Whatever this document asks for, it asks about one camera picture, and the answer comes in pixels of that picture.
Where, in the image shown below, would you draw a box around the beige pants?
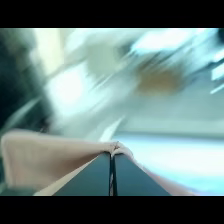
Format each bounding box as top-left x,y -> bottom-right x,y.
0,129 -> 195,197

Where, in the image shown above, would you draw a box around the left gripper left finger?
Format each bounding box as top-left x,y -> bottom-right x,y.
54,152 -> 111,197

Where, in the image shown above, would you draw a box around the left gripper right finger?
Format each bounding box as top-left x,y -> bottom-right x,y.
114,153 -> 172,197

